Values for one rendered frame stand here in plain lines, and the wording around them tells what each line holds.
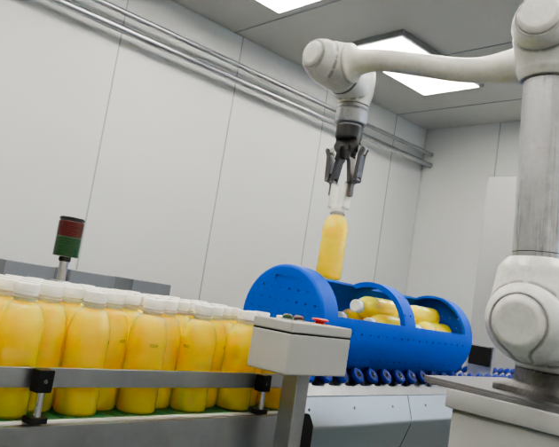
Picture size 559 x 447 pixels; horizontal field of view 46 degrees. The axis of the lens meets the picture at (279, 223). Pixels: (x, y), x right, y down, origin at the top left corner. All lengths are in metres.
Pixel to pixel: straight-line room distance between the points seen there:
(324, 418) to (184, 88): 4.21
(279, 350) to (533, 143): 0.66
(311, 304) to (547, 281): 0.60
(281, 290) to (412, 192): 6.10
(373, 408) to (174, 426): 0.83
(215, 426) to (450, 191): 6.52
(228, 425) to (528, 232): 0.70
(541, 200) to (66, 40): 4.21
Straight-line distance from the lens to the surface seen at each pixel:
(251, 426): 1.38
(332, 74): 1.71
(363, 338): 1.80
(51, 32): 5.12
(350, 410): 1.83
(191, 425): 1.26
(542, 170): 1.41
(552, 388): 1.54
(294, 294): 1.71
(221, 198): 5.74
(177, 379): 1.24
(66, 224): 1.70
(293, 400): 1.34
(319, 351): 1.32
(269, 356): 1.27
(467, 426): 1.54
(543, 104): 1.44
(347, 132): 1.81
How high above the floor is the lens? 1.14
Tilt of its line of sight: 7 degrees up
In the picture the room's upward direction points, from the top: 9 degrees clockwise
